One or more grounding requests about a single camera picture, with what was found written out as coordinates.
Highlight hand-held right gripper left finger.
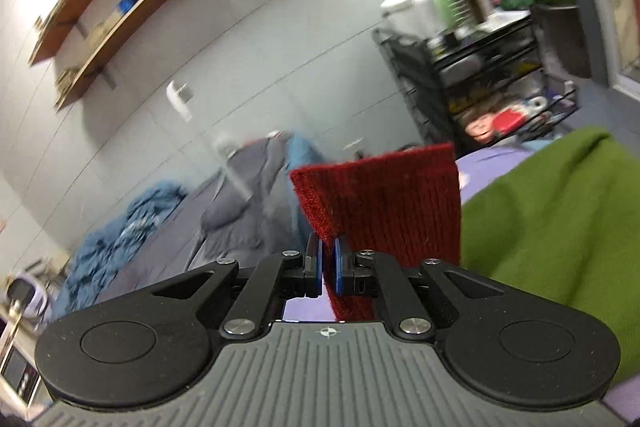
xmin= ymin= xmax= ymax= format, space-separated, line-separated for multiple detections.
xmin=150 ymin=233 xmax=325 ymax=341

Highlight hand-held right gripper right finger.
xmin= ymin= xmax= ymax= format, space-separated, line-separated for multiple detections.
xmin=333 ymin=234 xmax=505 ymax=342

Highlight red knitted cloth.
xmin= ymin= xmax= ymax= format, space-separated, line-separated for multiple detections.
xmin=290 ymin=143 xmax=462 ymax=322

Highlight grey bedding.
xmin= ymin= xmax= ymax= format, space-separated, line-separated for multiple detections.
xmin=95 ymin=134 xmax=311 ymax=303

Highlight light blue cloth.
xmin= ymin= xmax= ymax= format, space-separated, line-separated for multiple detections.
xmin=285 ymin=134 xmax=322 ymax=253

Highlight purple floral bedsheet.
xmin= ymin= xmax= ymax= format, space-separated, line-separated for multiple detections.
xmin=280 ymin=146 xmax=640 ymax=427

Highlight crumpled blue blanket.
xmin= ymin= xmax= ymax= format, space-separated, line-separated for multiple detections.
xmin=52 ymin=184 xmax=188 ymax=323

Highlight green fleece cloth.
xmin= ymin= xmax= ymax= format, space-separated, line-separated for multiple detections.
xmin=460 ymin=127 xmax=640 ymax=388

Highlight white plastic containers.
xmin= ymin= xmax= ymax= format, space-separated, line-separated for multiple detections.
xmin=380 ymin=0 xmax=451 ymax=44

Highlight white round appliance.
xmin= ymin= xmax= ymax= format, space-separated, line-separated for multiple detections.
xmin=5 ymin=274 xmax=52 ymax=321

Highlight microwave oven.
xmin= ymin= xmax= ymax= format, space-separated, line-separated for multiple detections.
xmin=0 ymin=332 xmax=42 ymax=404

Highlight black wire rack cart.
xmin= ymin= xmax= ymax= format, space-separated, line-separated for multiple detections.
xmin=372 ymin=14 xmax=581 ymax=158

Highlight long wooden wall shelf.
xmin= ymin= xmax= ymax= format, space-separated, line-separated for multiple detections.
xmin=54 ymin=0 xmax=257 ymax=112

